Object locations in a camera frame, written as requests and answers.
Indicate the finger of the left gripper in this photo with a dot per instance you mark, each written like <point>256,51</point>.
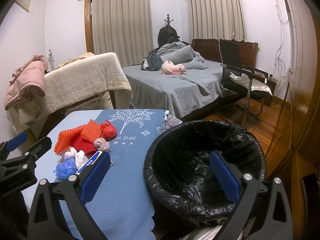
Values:
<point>37,149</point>
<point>10,145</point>

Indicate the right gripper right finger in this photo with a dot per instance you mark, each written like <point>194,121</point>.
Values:
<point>261,207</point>

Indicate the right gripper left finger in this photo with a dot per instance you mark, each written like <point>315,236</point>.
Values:
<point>47,221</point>

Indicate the orange textured mat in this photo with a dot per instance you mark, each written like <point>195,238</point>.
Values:
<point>64,138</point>

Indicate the white tissue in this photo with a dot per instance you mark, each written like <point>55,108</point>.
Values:
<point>79,157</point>

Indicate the red cloth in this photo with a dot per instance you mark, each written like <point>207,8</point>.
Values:
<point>81,144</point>

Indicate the orange spiky silicone mat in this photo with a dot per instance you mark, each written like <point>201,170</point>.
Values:
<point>91,131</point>

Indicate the pink sock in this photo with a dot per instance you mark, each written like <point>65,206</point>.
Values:
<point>102,145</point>

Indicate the red plastic bag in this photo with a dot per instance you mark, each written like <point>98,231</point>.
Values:
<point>108,131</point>

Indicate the black lined trash bin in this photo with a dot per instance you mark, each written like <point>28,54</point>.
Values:
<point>178,173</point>

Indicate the blue mesh sponge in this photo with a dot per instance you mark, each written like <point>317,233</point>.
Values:
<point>66,168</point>

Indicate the wooden wardrobe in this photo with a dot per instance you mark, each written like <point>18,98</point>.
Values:
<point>301,86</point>

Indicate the blue white wrapper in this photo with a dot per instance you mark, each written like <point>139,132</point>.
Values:
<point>88,163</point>

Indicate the pink jacket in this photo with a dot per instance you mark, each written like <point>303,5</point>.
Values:
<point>27,82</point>

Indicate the blue tree-print table mat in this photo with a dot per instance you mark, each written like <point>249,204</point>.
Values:
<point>122,206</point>

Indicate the beige quilt on rack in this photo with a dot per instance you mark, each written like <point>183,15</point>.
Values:
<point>71,84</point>

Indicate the bed with grey sheet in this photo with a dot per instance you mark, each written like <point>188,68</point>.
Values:
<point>182,94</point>

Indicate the black office chair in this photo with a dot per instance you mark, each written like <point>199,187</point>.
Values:
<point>249,82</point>

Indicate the dark grey clothes pile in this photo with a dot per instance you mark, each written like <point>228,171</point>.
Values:
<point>152,62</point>

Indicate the left beige curtain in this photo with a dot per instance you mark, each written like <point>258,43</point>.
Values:
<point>123,27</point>

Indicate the beige curtain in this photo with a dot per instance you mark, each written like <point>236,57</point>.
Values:
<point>217,19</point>
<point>123,27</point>

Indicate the wooden headboard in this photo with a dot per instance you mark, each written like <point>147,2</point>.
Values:
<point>209,49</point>

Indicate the pink plush toy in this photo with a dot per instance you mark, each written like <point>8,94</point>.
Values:
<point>169,68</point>

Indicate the grey crumpled duvet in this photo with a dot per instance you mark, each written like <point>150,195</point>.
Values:
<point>179,53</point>

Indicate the coat stand with black coat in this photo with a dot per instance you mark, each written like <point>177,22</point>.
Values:
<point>167,34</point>

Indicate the right beige curtain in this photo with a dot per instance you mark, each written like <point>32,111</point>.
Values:
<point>217,19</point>

